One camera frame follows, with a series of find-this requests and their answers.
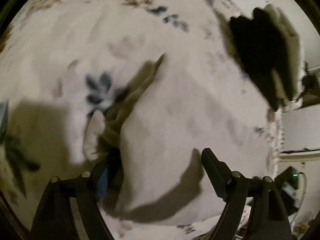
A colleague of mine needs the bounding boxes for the cream white garment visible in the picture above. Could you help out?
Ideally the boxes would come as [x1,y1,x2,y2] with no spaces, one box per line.
[84,57,274,225]

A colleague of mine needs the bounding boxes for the black garment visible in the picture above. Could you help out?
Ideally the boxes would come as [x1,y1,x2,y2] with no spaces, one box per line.
[229,4,305,111]

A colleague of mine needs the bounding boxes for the floral cream bed blanket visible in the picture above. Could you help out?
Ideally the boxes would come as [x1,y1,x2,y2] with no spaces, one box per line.
[0,0,286,240]

